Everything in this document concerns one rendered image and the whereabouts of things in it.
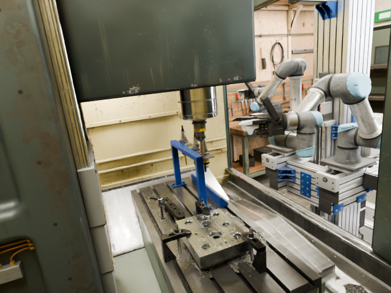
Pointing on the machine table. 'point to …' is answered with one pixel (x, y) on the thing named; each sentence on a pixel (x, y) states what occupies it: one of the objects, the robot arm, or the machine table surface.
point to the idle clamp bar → (169, 206)
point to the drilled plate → (226, 251)
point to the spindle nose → (197, 103)
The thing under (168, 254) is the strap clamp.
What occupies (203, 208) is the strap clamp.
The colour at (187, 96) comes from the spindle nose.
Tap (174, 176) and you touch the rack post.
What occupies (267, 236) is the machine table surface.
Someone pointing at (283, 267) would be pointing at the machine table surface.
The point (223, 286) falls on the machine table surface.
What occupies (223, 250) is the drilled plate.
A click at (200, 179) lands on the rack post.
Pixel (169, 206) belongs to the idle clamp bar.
